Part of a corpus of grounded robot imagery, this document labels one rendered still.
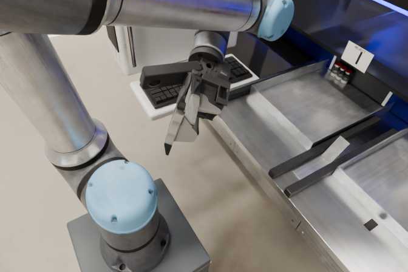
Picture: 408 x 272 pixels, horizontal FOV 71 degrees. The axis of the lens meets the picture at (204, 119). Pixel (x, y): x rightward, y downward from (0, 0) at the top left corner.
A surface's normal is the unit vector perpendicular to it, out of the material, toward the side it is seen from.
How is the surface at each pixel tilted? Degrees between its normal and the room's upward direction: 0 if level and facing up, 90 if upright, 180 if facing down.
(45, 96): 91
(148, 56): 90
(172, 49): 90
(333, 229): 0
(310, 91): 0
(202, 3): 85
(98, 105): 0
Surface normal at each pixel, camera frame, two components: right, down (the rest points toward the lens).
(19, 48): 0.66, 0.56
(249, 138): 0.05, -0.70
